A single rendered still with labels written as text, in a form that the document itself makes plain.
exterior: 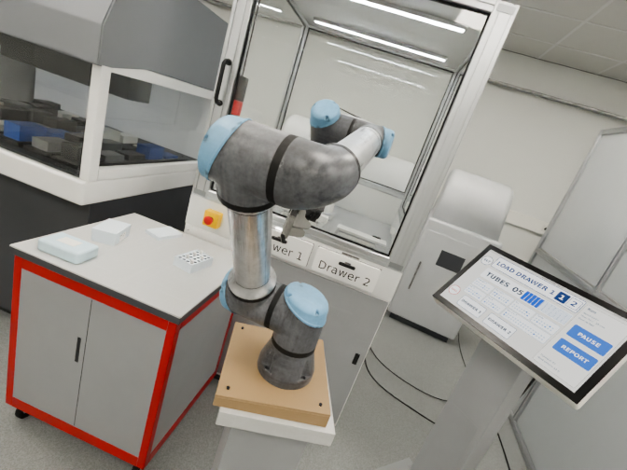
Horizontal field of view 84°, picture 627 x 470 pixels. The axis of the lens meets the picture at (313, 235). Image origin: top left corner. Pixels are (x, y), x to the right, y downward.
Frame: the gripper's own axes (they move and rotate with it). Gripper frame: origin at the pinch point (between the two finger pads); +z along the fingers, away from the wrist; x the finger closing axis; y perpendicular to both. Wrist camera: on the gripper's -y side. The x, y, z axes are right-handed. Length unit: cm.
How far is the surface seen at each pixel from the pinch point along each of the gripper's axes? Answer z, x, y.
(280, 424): 40.1, 10.3, 15.9
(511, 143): -298, 170, 223
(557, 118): -321, 134, 249
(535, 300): -16, 7, 84
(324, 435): 39.3, 10.0, 26.7
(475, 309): -11, 19, 72
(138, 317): 26, 43, -30
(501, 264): -30, 17, 79
